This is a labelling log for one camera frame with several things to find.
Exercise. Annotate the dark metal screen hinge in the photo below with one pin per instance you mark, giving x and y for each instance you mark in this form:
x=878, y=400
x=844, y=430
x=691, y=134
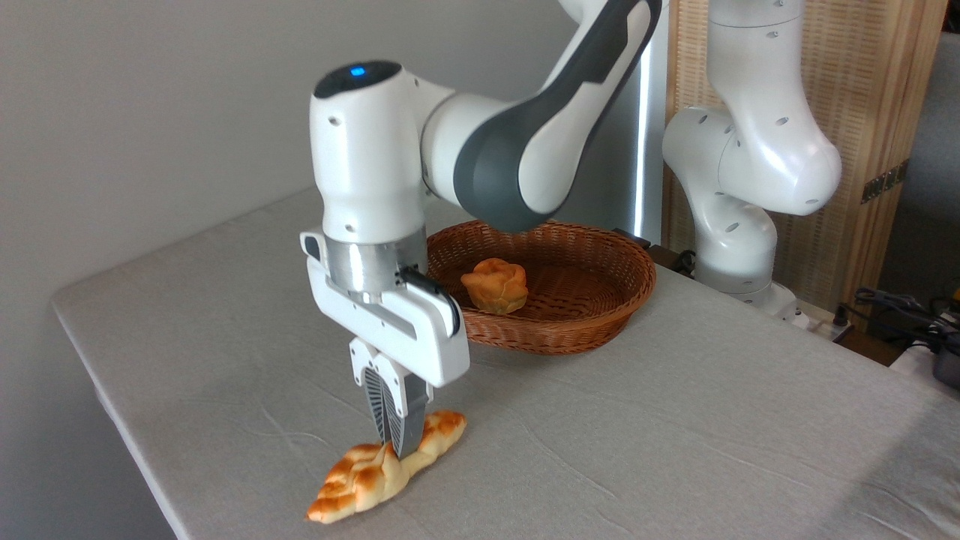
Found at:
x=885, y=181

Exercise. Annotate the brown wicker basket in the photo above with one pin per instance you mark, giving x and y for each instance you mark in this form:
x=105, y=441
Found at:
x=592, y=300

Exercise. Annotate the long braided bread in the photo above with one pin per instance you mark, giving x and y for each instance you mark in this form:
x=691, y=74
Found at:
x=360, y=480

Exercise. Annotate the grey tablecloth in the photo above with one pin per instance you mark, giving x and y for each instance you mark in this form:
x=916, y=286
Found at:
x=225, y=315

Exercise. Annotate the wooden folding screen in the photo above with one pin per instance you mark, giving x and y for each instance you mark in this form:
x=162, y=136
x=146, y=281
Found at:
x=870, y=90

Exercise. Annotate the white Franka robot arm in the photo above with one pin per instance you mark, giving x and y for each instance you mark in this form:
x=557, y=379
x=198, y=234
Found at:
x=375, y=150

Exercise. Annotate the round bread roll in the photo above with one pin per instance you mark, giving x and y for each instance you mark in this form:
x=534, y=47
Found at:
x=495, y=289

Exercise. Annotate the white vertical pole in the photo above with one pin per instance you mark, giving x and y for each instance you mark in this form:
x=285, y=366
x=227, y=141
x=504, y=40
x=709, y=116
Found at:
x=649, y=165

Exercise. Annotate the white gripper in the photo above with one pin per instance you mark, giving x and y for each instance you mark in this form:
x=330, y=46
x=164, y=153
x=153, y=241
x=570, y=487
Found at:
x=405, y=337

